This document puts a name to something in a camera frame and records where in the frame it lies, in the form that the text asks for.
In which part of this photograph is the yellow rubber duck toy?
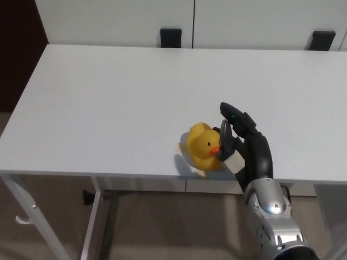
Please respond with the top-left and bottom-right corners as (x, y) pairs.
(177, 122), (223, 172)

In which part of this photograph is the black floor foot piece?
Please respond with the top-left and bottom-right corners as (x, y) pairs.
(82, 190), (95, 206)

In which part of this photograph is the white desk metal frame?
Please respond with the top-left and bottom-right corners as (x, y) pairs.
(0, 173), (347, 260)

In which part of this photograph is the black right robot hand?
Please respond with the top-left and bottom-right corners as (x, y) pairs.
(212, 102), (274, 194)

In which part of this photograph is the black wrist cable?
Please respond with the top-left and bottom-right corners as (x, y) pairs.
(279, 185), (293, 204)

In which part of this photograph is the white partition panel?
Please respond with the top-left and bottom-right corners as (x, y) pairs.
(34, 0), (196, 49)
(192, 0), (347, 51)

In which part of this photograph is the black panel foot clamp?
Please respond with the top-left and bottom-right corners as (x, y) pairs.
(159, 28), (182, 49)
(305, 30), (336, 51)

